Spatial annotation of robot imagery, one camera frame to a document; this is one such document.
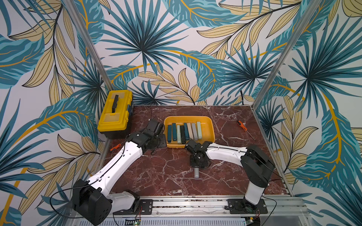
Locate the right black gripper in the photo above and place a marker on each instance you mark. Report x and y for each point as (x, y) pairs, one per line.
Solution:
(198, 163)

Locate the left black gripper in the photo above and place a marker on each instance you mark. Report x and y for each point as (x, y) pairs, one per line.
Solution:
(162, 142)

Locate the grey pruner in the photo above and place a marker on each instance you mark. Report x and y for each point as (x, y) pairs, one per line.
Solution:
(196, 173)
(194, 131)

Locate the dark teal pruner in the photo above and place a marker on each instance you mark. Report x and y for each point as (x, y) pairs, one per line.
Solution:
(186, 131)
(174, 131)
(169, 133)

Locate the light green pruner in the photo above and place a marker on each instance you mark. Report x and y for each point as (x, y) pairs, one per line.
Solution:
(199, 130)
(179, 138)

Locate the beige pruner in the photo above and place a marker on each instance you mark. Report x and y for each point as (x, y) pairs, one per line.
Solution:
(190, 131)

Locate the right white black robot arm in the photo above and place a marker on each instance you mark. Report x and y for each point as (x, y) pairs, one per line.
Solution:
(256, 164)

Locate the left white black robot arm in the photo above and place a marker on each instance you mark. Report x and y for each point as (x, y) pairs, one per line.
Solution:
(92, 199)

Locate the yellow black toolbox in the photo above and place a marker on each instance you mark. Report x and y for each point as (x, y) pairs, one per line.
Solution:
(115, 120)

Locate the orange screwdriver right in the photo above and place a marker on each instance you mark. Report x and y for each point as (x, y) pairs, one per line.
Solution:
(243, 126)

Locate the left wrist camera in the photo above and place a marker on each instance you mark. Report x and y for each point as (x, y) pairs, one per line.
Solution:
(155, 127)

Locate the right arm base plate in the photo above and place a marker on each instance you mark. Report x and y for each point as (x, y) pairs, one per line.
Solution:
(242, 206)

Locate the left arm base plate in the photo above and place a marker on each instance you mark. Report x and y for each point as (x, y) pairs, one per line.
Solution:
(142, 206)

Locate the aluminium front rail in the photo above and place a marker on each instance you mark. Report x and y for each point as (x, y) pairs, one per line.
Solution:
(219, 210)

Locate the left aluminium corner post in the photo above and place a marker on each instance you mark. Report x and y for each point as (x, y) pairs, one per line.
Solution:
(81, 27)

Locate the aluminium corner post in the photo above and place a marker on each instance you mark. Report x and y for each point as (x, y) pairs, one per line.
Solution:
(81, 27)
(311, 8)

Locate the right aluminium corner post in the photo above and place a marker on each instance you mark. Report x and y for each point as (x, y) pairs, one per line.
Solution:
(311, 8)

